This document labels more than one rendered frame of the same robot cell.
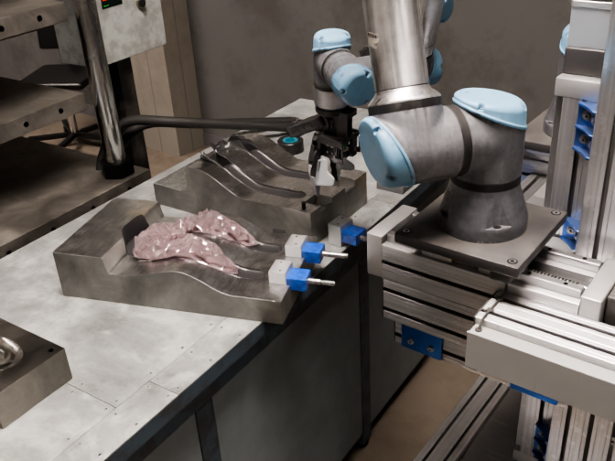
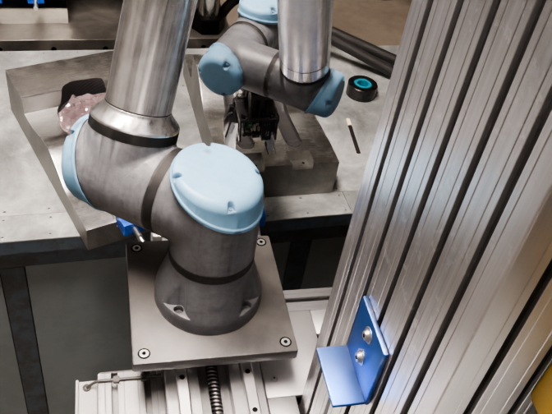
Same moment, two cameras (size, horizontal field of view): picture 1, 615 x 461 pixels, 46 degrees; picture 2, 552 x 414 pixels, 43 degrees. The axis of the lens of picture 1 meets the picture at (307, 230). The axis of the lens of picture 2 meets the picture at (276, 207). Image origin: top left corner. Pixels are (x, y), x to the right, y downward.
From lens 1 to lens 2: 0.95 m
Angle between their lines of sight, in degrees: 30
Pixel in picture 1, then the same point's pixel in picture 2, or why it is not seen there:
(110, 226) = (70, 74)
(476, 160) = (157, 229)
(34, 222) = (93, 34)
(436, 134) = (117, 175)
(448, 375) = not seen: hidden behind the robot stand
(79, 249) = (21, 79)
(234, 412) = (57, 291)
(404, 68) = (119, 85)
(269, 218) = not seen: hidden behind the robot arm
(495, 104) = (188, 185)
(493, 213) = (178, 294)
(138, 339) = not seen: outside the picture
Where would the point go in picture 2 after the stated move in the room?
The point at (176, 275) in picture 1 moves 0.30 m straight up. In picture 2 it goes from (47, 149) to (31, 15)
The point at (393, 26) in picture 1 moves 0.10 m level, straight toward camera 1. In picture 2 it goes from (124, 33) to (47, 55)
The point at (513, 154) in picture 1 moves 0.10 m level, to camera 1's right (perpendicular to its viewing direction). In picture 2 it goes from (203, 250) to (264, 296)
